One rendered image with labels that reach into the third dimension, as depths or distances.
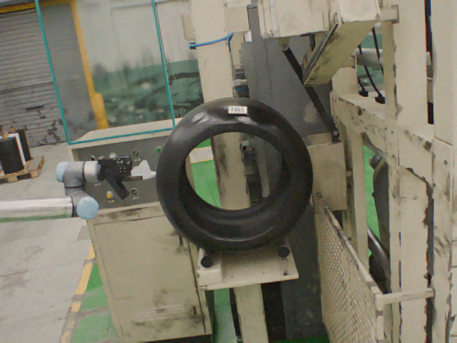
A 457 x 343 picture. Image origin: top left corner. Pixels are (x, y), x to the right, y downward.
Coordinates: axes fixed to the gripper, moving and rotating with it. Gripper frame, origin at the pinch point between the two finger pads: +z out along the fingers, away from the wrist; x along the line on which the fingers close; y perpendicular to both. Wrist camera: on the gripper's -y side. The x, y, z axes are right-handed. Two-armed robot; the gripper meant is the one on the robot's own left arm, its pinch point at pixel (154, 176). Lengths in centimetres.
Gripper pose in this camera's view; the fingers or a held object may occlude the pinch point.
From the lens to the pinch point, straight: 162.9
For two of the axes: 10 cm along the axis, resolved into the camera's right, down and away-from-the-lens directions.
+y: -0.1, -9.6, -2.9
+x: -0.3, -2.9, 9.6
